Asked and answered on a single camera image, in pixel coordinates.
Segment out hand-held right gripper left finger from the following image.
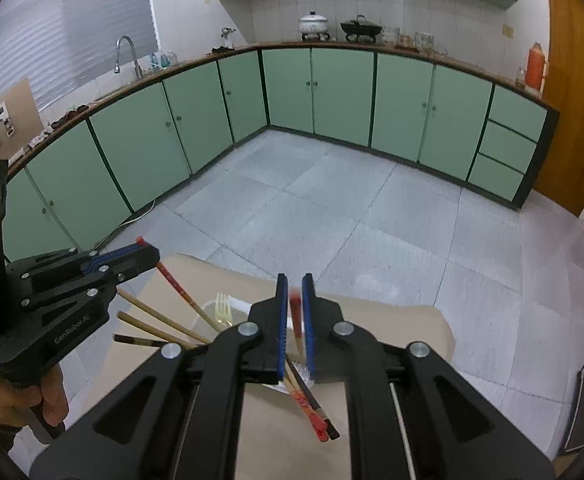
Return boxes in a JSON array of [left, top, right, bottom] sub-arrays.
[[29, 272, 289, 480]]

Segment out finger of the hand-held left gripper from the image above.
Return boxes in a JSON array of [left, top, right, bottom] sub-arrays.
[[22, 246, 161, 312], [6, 243, 149, 282]]

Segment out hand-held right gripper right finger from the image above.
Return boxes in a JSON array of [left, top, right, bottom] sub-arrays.
[[301, 272, 558, 480]]

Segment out red patterned chopstick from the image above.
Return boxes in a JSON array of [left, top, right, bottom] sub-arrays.
[[286, 379, 330, 442], [136, 236, 223, 332], [290, 287, 305, 354]]

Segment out light wooden chopstick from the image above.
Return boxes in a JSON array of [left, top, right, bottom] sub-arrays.
[[116, 287, 211, 346], [116, 311, 199, 347]]

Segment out black chopstick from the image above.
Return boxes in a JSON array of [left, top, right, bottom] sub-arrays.
[[113, 333, 173, 349], [304, 387, 341, 440]]

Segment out person's left hand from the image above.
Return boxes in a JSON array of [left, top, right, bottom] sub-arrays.
[[0, 365, 70, 429]]

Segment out clear plastic fork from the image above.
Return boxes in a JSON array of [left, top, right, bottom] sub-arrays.
[[214, 292, 233, 330]]

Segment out green base cabinets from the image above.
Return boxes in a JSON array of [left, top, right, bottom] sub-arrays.
[[2, 42, 560, 266]]

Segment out cardboard sheet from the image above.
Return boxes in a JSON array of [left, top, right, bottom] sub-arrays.
[[0, 79, 40, 161]]

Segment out steel faucet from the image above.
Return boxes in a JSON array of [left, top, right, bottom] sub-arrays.
[[114, 36, 143, 81]]

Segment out window blinds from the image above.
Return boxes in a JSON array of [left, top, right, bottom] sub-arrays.
[[0, 0, 160, 111]]

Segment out white pot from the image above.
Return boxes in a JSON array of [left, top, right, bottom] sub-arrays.
[[299, 11, 330, 41]]

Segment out black pot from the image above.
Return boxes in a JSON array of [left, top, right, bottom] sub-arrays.
[[341, 16, 383, 42]]

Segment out orange thermos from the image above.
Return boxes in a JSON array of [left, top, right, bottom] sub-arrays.
[[526, 42, 547, 92]]

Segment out wooden door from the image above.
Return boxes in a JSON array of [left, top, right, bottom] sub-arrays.
[[532, 0, 584, 216]]

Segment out white floor cable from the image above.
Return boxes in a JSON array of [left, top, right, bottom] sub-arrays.
[[92, 199, 155, 252]]

